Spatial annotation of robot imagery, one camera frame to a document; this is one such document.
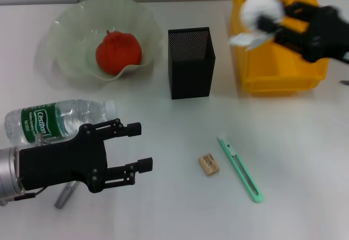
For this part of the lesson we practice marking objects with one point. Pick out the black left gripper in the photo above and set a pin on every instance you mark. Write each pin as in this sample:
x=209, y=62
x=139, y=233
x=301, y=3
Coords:
x=62, y=161

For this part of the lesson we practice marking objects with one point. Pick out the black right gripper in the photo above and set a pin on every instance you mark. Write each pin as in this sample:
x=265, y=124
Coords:
x=324, y=38

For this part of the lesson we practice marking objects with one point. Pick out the white paper ball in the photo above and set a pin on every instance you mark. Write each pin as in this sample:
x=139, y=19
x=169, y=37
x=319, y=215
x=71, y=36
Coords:
x=259, y=6

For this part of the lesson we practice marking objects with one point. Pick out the clear green-label water bottle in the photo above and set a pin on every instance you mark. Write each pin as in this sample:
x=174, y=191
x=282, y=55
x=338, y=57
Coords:
x=62, y=114

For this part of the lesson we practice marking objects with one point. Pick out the orange knitted fruit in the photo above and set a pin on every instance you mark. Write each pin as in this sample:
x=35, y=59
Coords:
x=117, y=51

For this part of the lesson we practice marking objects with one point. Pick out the green utility knife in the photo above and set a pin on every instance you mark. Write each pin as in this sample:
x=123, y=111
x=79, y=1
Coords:
x=241, y=166

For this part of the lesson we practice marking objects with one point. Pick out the beige eraser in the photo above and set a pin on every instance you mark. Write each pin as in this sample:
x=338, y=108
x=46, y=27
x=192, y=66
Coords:
x=208, y=165

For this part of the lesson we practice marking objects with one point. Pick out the black mesh pen holder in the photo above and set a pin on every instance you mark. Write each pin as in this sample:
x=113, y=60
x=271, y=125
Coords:
x=191, y=79

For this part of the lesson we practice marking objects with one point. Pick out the grey metal pen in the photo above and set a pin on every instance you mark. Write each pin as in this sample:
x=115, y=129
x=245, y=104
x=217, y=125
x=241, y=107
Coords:
x=61, y=197

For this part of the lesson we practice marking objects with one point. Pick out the pale green glass fruit plate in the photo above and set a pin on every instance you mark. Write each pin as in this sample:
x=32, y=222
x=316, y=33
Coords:
x=71, y=32

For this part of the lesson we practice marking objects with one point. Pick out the yellow plastic bin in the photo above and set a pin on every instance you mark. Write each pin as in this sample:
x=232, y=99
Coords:
x=272, y=68

